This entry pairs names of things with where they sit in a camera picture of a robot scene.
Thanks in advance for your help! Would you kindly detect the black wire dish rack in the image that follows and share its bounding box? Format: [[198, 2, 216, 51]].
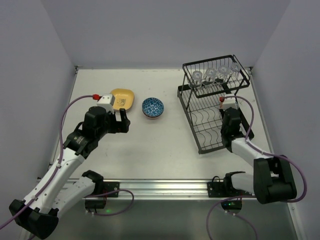
[[177, 55, 250, 154]]

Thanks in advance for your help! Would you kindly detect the blue lattice red-white bowl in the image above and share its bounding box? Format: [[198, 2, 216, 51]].
[[141, 97, 165, 119]]

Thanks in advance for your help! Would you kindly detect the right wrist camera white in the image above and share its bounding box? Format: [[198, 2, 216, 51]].
[[219, 95, 239, 111]]

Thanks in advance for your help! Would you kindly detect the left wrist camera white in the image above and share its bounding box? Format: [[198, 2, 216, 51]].
[[92, 93, 115, 114]]

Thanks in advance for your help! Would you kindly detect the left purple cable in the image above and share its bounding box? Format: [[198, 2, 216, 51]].
[[0, 94, 135, 230]]

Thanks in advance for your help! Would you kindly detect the clear glass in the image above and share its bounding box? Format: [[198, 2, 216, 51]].
[[229, 62, 241, 79], [203, 67, 217, 85], [216, 65, 229, 81], [191, 70, 203, 88]]

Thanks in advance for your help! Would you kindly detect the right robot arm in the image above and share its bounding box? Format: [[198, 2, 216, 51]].
[[220, 107, 297, 204]]

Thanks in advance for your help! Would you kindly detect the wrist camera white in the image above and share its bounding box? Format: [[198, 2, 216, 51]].
[[92, 93, 115, 114], [219, 95, 239, 111]]

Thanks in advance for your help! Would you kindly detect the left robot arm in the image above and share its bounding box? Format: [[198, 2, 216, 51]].
[[9, 106, 131, 240]]

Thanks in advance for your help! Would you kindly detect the yellow panda plate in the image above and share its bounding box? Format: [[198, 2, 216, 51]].
[[110, 88, 135, 112]]

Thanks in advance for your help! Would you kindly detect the aluminium mounting rail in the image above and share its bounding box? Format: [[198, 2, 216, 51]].
[[34, 178, 258, 201]]

